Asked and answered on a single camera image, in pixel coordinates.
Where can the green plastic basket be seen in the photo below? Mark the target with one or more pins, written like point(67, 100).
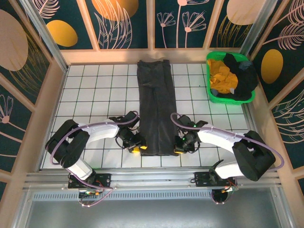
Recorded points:
point(228, 101)

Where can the yellow t-shirt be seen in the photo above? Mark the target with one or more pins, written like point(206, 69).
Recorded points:
point(225, 80)

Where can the dark grey t-shirt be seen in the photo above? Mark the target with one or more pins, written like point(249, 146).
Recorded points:
point(156, 107)

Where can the long aluminium base rail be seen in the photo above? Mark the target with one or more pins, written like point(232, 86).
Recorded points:
point(152, 177)

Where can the grey sheet metal tray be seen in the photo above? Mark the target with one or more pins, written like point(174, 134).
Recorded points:
point(152, 213)

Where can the aluminium frame post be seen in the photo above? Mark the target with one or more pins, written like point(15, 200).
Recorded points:
point(256, 28)
point(47, 40)

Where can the blue-grey t-shirt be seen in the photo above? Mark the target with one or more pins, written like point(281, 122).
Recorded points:
point(245, 65)

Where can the aluminium side rail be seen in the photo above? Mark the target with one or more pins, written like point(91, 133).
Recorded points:
point(253, 123)

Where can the black t-shirt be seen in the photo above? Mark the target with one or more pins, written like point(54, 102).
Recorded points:
point(245, 80)

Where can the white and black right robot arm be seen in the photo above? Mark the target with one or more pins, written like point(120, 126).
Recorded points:
point(213, 139)

